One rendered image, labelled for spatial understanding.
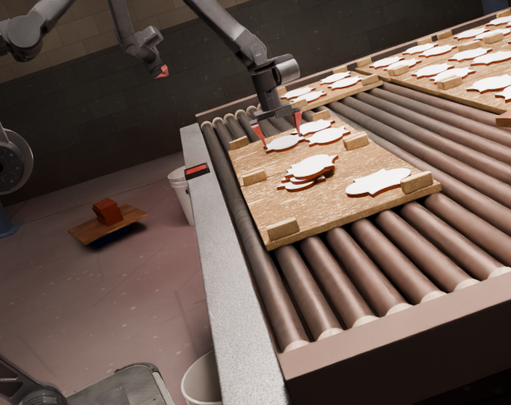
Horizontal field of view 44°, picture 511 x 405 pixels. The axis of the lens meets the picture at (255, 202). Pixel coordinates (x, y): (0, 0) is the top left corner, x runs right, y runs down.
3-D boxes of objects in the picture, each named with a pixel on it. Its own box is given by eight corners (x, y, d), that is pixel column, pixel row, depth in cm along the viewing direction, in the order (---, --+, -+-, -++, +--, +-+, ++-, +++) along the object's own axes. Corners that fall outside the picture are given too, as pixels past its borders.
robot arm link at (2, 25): (-7, 30, 154) (-11, 24, 149) (33, 18, 156) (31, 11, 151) (8, 66, 155) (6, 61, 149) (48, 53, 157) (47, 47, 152)
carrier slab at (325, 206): (267, 251, 117) (264, 244, 117) (242, 193, 156) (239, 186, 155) (442, 190, 118) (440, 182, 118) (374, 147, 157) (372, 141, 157)
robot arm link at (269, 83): (246, 71, 170) (254, 71, 165) (268, 63, 172) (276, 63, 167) (254, 96, 172) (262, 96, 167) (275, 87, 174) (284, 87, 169)
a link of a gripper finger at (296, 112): (280, 140, 178) (271, 108, 175) (304, 132, 178) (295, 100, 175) (284, 145, 172) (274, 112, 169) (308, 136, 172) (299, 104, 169)
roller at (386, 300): (402, 360, 82) (394, 329, 81) (236, 121, 267) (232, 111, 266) (437, 347, 83) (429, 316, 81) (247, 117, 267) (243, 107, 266)
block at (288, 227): (270, 242, 117) (266, 229, 116) (269, 239, 118) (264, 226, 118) (300, 231, 117) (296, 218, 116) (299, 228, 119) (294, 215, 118)
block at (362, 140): (348, 152, 155) (345, 141, 154) (345, 150, 156) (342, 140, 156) (370, 144, 155) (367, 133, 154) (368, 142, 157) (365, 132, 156)
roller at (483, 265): (508, 321, 83) (502, 289, 81) (269, 110, 268) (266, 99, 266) (543, 308, 83) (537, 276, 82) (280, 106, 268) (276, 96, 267)
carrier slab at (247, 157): (243, 191, 157) (240, 186, 156) (229, 155, 196) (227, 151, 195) (374, 146, 158) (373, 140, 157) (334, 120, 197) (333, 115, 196)
